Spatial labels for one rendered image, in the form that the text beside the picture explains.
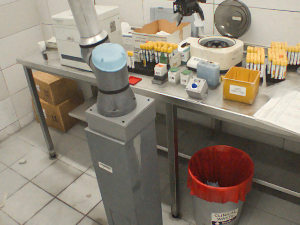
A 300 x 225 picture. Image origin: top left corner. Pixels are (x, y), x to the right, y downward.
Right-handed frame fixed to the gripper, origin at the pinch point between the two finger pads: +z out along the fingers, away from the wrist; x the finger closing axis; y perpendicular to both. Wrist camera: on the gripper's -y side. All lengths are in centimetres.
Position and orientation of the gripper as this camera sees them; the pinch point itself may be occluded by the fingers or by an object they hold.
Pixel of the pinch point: (191, 29)
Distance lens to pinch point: 138.0
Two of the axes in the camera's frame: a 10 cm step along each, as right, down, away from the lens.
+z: 0.8, 8.2, 5.7
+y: -7.1, 4.5, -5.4
